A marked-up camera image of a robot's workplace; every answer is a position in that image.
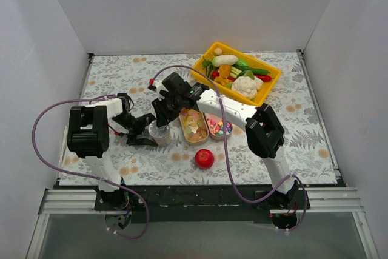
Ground white cauliflower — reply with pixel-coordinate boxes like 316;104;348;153
231;76;264;99

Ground purple cable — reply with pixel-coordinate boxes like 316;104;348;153
32;95;151;240
148;65;309;231

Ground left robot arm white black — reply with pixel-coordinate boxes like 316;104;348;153
67;93;156;210

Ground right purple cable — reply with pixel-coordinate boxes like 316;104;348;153
148;65;309;231

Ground silver jar lid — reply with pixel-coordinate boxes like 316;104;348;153
148;121;170;140

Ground orange yellow pepper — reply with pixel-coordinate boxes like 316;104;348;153
214;64;232;86

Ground red apple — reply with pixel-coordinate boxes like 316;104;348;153
194;149;215;169

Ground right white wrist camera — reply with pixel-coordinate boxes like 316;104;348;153
151;81;167;99

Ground beige tray gummy candies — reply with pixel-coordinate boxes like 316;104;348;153
179;109;209;146

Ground yellow plastic bin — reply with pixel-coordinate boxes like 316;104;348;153
193;42;281;106

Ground aluminium rail frame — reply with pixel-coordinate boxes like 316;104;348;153
25;49;380;259

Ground red chili pepper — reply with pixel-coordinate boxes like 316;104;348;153
255;75;272;82

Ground clear glass jar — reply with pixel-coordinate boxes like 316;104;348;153
151;133;171;146

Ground pink tray colourful candies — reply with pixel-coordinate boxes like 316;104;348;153
204;113;233;140

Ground small beige mushroom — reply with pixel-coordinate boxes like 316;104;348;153
214;48;222;55

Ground green cucumber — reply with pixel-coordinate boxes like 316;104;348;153
233;64;269;75

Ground white eggplant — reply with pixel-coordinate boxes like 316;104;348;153
212;55;238;67

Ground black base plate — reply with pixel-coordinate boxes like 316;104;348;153
93;180;310;224

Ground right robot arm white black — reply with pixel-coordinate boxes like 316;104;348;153
149;72;301;209

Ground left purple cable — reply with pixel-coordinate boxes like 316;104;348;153
32;95;151;240

